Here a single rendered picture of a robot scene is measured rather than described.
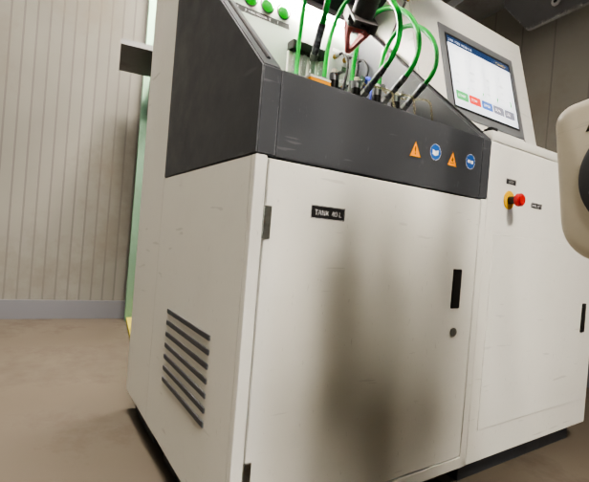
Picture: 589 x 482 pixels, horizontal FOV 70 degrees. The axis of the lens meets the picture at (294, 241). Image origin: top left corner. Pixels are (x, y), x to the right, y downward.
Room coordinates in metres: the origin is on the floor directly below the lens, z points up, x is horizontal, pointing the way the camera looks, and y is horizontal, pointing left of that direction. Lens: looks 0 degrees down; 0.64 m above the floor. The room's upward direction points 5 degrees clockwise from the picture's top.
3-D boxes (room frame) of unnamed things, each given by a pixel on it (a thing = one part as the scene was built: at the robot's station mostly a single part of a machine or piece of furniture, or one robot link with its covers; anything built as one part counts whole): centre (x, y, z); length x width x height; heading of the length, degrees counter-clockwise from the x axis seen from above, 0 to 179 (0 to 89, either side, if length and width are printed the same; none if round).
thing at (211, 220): (1.17, -0.05, 0.39); 0.70 x 0.58 x 0.79; 123
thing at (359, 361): (0.93, -0.21, 0.44); 0.65 x 0.02 x 0.68; 123
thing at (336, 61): (1.50, -0.13, 1.20); 0.13 x 0.03 x 0.31; 123
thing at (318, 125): (0.95, -0.20, 0.87); 0.62 x 0.04 x 0.16; 123
